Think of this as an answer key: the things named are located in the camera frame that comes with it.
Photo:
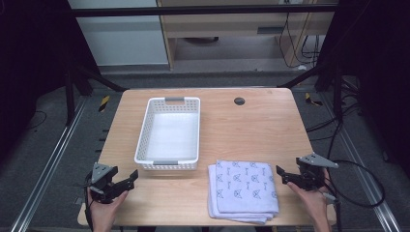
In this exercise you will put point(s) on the person's left hand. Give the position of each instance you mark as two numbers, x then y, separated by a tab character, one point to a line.
104	214

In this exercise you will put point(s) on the person's right hand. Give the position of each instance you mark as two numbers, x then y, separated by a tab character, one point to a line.
314	201

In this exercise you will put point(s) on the folded light patterned towel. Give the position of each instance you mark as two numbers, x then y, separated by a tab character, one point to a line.
245	190

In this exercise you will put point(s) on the black horizontal frame bar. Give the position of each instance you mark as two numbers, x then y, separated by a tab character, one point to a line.
193	11

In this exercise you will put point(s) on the light wooden desk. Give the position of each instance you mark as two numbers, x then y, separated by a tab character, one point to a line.
225	27

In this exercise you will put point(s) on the yellow black striped tape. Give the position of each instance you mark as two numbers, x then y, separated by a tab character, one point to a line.
103	103
310	100

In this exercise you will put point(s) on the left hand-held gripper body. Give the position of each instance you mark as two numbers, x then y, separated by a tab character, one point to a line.
102	183

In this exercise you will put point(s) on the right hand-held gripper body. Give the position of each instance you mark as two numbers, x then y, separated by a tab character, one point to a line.
311	175

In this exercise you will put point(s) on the black metal stand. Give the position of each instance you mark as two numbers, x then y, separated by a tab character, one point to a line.
69	96
336	93

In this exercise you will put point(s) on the aluminium floor rail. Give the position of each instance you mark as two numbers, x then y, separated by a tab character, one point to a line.
361	164
48	164

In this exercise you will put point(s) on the white cabinet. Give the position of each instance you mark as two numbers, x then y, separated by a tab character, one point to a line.
122	38

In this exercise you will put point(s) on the round grey table grommet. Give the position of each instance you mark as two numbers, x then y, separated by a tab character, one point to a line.
239	101

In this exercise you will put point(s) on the white plastic basket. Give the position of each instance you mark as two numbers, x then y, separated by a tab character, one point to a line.
170	138

